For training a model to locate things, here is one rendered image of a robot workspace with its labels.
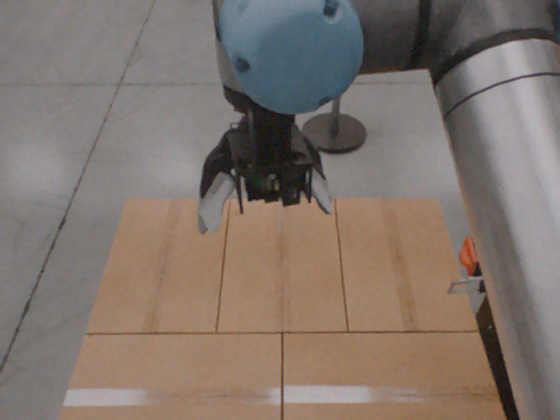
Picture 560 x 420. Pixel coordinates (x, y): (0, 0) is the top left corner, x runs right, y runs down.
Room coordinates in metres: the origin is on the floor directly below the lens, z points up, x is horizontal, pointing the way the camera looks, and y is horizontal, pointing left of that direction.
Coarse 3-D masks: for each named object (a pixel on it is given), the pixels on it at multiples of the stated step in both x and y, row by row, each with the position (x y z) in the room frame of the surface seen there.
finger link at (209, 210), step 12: (216, 180) 0.41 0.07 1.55; (228, 180) 0.40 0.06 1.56; (216, 192) 0.40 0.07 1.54; (228, 192) 0.39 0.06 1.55; (204, 204) 0.40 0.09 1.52; (216, 204) 0.39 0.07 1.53; (204, 216) 0.40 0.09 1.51; (216, 216) 0.38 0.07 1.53; (204, 228) 0.40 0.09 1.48; (216, 228) 0.37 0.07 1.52
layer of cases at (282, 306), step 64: (128, 256) 1.17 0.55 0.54; (192, 256) 1.17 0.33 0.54; (256, 256) 1.17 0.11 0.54; (320, 256) 1.17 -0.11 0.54; (384, 256) 1.17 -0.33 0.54; (448, 256) 1.17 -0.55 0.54; (128, 320) 0.91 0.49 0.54; (192, 320) 0.91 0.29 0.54; (256, 320) 0.91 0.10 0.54; (320, 320) 0.91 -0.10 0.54; (384, 320) 0.91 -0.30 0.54; (448, 320) 0.91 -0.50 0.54; (128, 384) 0.70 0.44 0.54; (192, 384) 0.70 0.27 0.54; (256, 384) 0.70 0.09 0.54; (320, 384) 0.70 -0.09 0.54; (384, 384) 0.70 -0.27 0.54; (448, 384) 0.70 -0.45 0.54
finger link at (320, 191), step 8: (312, 176) 0.43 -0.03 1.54; (320, 176) 0.43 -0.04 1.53; (312, 184) 0.41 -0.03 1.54; (320, 184) 0.43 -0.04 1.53; (312, 192) 0.43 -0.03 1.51; (320, 192) 0.41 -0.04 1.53; (328, 192) 0.43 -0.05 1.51; (320, 200) 0.40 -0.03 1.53; (328, 200) 0.42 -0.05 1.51; (320, 208) 0.43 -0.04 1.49; (328, 208) 0.39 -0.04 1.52
